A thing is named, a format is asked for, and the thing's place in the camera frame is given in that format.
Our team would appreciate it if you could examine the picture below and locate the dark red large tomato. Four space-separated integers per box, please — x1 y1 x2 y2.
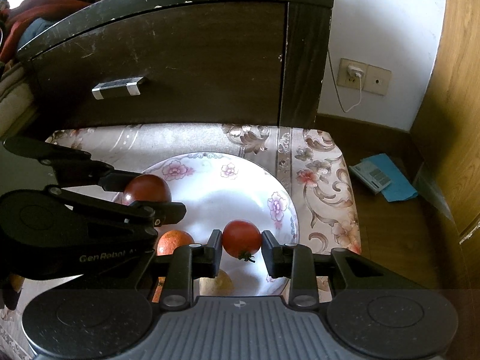
122 174 172 206

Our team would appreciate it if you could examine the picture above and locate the red-orange round fruit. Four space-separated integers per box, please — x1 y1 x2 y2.
156 230 194 256

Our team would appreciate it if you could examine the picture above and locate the pale brown longan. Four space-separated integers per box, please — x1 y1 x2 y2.
214 270 234 297

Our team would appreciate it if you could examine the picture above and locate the small red tomato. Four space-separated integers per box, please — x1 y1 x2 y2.
222 220 262 263

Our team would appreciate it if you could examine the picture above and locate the white floral plate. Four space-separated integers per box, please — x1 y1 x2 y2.
143 152 299 297

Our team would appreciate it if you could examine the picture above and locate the grey-brown mattress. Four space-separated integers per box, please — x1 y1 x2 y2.
0 63 33 136

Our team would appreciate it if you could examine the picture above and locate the floral beige tablecloth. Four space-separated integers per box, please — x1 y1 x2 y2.
0 123 363 360

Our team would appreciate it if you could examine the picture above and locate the blue booklet on floor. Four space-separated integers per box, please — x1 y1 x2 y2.
349 154 418 203

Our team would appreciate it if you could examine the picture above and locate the red blanket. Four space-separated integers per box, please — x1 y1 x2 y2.
1 0 89 63

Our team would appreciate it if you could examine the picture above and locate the dark wooden nightstand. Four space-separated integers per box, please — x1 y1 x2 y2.
18 0 334 129

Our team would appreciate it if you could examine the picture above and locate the wooden wardrobe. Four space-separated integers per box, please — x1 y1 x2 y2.
411 0 479 289

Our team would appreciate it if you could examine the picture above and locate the silver drawer handle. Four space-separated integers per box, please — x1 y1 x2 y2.
91 76 145 100

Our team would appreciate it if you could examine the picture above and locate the wall power socket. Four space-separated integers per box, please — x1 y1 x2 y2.
336 58 392 96

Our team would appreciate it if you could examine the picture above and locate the white charger with cable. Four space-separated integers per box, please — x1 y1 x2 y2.
327 50 368 114

